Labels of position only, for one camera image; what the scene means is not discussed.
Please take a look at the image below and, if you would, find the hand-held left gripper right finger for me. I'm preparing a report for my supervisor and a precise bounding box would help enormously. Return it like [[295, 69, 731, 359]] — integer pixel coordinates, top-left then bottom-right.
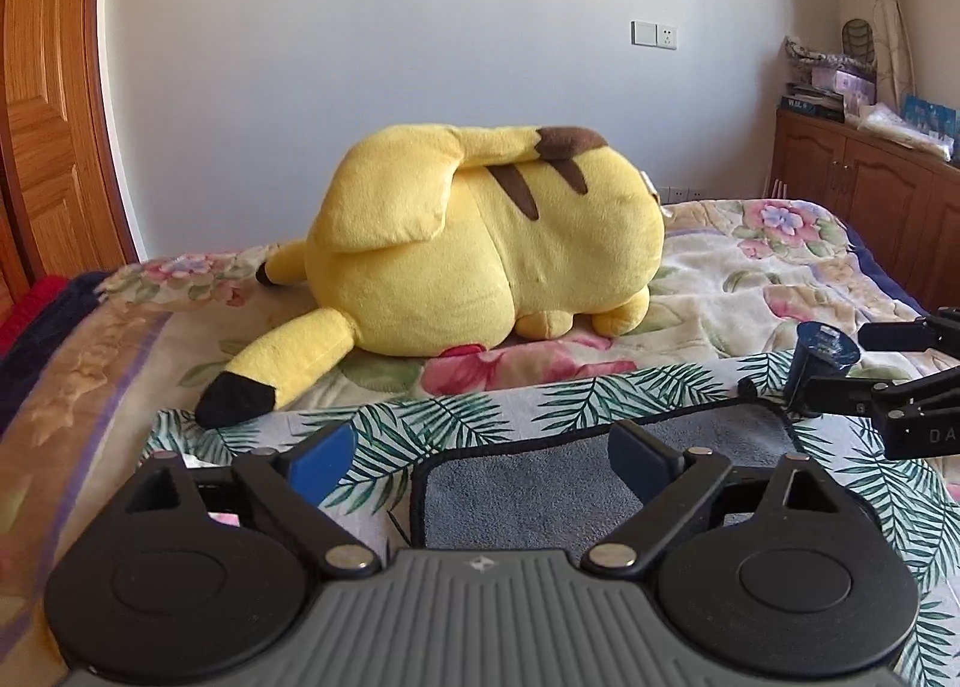
[[586, 420, 857, 578]]

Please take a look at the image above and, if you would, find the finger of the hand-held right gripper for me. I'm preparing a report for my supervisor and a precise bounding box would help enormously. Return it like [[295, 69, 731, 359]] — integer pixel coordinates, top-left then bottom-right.
[[738, 321, 960, 462], [857, 307, 960, 361]]

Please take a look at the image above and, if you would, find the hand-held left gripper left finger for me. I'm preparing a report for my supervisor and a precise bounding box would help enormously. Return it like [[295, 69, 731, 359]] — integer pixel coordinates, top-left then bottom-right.
[[122, 422, 380, 578]]

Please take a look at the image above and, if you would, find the grey towel with black edging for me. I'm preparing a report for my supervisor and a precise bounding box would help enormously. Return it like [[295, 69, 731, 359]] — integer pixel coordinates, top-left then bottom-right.
[[386, 387, 807, 554]]

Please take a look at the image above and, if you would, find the floral blanket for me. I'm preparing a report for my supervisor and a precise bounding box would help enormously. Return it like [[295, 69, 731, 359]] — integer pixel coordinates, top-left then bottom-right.
[[0, 198, 938, 687]]

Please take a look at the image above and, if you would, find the wooden cabinet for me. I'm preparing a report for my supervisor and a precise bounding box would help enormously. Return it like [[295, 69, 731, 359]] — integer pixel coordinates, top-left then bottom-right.
[[771, 108, 960, 317]]

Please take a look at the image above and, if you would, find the palm leaf printed cloth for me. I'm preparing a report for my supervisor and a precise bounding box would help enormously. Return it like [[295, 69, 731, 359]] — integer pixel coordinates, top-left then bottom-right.
[[141, 348, 960, 687]]

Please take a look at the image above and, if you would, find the white plastic bag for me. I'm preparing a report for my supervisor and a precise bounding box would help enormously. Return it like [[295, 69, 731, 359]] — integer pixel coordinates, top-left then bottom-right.
[[856, 102, 955, 161]]

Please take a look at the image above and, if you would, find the blue box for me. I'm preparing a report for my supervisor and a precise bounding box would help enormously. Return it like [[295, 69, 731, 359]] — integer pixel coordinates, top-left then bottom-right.
[[900, 92, 960, 167]]

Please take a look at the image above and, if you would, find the yellow plush toy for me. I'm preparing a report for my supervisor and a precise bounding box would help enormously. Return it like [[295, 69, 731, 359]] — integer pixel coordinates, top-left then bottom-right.
[[195, 123, 665, 430]]

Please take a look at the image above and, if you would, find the stack of books and boxes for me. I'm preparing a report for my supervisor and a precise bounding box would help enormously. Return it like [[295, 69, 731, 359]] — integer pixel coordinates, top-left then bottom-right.
[[778, 34, 878, 124]]

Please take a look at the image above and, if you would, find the dark blue bedsheet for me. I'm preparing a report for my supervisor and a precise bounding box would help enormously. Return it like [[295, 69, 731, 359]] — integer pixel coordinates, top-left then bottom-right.
[[0, 271, 113, 433]]

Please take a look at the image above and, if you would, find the red cloth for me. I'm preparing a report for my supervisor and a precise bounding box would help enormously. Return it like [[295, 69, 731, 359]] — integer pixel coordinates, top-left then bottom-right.
[[0, 274, 72, 358]]

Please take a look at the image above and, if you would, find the wooden door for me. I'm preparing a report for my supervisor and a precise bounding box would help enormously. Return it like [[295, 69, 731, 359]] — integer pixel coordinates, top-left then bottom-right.
[[0, 0, 140, 324]]

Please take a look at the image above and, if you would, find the white wall switch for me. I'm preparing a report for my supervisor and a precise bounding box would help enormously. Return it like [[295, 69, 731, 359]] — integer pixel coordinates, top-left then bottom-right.
[[631, 20, 680, 50]]

